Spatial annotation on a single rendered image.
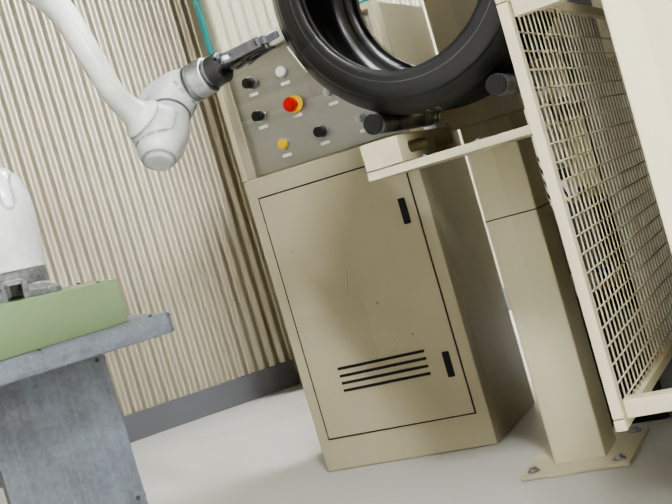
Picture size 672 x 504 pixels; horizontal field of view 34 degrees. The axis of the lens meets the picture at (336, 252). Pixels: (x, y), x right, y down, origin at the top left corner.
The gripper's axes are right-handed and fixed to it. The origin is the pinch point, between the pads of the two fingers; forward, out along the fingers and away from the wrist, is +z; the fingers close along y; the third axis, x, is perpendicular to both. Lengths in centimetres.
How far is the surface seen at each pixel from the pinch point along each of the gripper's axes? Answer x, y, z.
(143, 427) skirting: 82, 169, -217
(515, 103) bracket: 35, 25, 36
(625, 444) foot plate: 120, 35, 25
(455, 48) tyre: 23.3, -12.8, 39.7
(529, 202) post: 57, 28, 29
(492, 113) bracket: 35, 25, 30
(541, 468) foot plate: 117, 26, 6
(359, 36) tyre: 5.9, 15.8, 11.0
